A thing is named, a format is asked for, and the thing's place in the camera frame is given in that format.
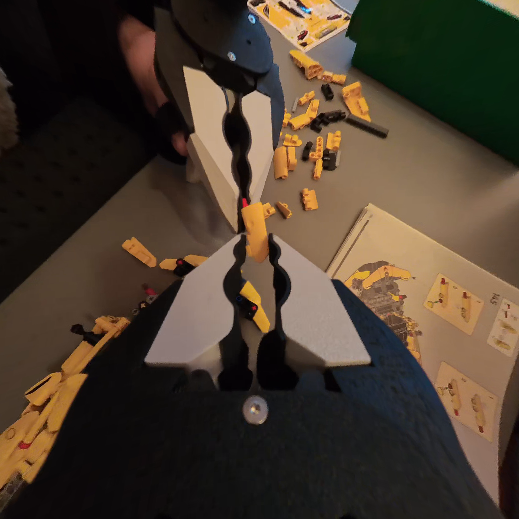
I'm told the person's left hand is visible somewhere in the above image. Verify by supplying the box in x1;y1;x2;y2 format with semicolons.
118;14;190;158

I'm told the pile of yellow black bricks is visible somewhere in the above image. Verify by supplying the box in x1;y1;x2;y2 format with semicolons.
264;49;372;220

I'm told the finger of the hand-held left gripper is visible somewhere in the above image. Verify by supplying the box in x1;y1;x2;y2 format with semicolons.
183;66;244;234
238;89;275;205

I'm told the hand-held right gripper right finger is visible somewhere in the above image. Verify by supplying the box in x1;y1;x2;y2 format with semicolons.
269;234;371;370

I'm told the yellow toy car model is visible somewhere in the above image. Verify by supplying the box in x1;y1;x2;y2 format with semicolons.
0;315;131;493

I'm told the green plastic bin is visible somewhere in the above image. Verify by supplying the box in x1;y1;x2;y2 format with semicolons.
345;0;519;166

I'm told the yellow panel with black pins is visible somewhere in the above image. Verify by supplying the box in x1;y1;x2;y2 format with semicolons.
159;254;209;278

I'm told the black long beam brick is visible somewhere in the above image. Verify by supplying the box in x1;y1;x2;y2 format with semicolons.
346;115;389;139

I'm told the yellow long panel brick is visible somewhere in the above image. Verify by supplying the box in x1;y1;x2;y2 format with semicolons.
122;237;157;268

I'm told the open instruction booklet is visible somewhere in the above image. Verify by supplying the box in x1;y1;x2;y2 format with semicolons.
326;203;519;505

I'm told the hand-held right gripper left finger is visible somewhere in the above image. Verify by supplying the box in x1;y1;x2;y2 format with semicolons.
145;234;247;370

